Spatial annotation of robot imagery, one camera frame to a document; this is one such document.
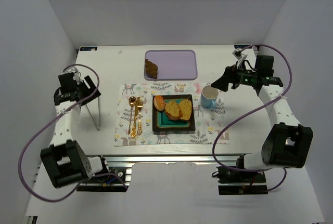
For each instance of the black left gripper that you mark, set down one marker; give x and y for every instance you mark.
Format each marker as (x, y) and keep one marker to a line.
(85, 89)

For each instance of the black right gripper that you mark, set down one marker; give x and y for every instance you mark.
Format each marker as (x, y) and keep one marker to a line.
(232, 77)

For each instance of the yellow herb bread slice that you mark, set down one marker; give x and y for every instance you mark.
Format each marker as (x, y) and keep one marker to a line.
(186, 109)

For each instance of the silver metal tongs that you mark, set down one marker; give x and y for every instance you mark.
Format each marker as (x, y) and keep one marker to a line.
(92, 104)

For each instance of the crusty yellow bread slice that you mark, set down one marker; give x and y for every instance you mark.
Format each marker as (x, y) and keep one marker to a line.
(172, 110)

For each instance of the small orange round bun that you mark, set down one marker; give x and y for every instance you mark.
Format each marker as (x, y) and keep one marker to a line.
(159, 103)

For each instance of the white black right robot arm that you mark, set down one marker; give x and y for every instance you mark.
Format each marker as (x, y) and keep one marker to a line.
(288, 143)

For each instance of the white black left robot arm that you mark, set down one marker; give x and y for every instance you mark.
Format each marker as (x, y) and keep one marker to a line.
(64, 160)

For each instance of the dark brown bread slice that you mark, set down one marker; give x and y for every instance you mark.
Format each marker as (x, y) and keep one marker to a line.
(151, 69)

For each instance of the light blue mug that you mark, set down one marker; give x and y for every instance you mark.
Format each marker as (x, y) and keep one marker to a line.
(209, 96)

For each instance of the right blue corner label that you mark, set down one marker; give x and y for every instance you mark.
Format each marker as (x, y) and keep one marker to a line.
(239, 46)

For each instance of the blue corner label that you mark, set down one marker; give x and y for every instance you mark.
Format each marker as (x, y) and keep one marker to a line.
(239, 46)
(92, 48)

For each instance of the left blue corner label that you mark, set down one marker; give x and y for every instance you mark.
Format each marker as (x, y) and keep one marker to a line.
(92, 48)

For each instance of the lilac rectangular tray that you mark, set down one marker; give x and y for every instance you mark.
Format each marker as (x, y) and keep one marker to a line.
(173, 65)

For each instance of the gold spoon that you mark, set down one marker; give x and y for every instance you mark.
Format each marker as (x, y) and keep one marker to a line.
(132, 103)

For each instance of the gold fork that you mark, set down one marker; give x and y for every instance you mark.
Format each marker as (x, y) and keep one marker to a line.
(140, 106)

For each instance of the animal print placemat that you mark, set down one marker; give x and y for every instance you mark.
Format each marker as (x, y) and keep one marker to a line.
(208, 122)

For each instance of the black teal square plate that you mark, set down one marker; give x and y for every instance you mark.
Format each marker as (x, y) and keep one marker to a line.
(161, 123)

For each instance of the gold knife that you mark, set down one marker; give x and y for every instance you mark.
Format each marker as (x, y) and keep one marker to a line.
(133, 132)

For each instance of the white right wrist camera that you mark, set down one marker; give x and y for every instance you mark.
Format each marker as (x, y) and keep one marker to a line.
(239, 55)

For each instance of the aluminium rail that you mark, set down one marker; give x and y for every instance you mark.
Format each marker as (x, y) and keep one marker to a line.
(160, 158)

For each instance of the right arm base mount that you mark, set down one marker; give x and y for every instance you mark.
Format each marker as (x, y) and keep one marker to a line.
(239, 183)

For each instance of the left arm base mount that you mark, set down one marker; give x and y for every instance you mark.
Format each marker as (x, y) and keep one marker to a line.
(118, 181)

